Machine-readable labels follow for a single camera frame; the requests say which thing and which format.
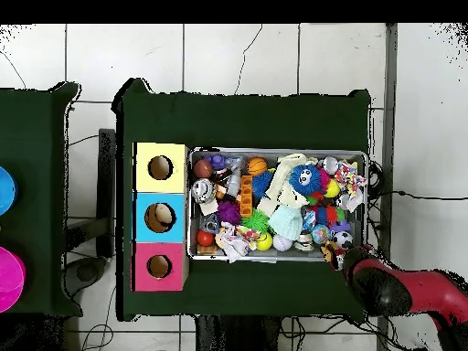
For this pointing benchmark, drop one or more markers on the brown plush teddy bear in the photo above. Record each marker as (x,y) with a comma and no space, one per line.
(327,251)

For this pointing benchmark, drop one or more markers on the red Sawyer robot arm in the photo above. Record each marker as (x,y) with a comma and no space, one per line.
(431,292)

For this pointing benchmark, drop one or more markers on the clear mesh bin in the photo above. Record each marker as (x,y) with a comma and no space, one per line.
(274,150)

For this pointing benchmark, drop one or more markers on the wooden box with three holes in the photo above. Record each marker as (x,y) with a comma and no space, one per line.
(172,179)

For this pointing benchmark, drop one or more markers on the black and white soccer ball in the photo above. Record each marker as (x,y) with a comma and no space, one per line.
(342,239)

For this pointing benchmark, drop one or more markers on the globe print ball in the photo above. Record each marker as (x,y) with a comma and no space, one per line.
(321,234)

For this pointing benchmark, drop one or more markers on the blue fuzzy ball with eyes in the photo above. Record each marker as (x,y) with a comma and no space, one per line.
(305,179)

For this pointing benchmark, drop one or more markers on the cream muslin cloth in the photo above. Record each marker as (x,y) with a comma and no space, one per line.
(279,182)

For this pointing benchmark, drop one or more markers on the blue spiky ball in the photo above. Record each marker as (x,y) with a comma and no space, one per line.
(261,184)

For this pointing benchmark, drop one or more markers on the orange plastic block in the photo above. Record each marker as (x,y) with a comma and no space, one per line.
(246,197)

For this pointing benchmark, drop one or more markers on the purple spiky toy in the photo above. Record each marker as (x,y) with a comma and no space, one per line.
(229,212)

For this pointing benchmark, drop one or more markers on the orange basketball toy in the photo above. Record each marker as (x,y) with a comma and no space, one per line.
(257,166)

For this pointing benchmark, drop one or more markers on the silver drink can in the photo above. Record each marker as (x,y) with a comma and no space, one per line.
(203,190)

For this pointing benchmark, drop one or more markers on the brown football toy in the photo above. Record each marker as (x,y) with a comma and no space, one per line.
(203,169)

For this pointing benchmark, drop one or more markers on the dark green tablecloth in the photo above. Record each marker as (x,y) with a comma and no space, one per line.
(33,128)
(237,120)

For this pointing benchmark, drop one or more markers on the magenta bowl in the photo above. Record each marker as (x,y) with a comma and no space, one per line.
(11,278)

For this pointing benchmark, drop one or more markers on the blue bowl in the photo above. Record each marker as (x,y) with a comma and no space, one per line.
(6,190)

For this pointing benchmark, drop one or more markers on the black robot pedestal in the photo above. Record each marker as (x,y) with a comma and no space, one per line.
(237,336)

